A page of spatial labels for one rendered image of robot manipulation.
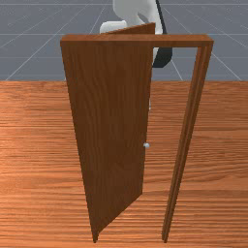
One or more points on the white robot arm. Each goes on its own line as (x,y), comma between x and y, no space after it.
(133,9)

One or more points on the brown wooden door leaf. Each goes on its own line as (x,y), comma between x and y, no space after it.
(109,122)

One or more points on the brown wooden door frame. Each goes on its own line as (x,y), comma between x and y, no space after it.
(190,106)

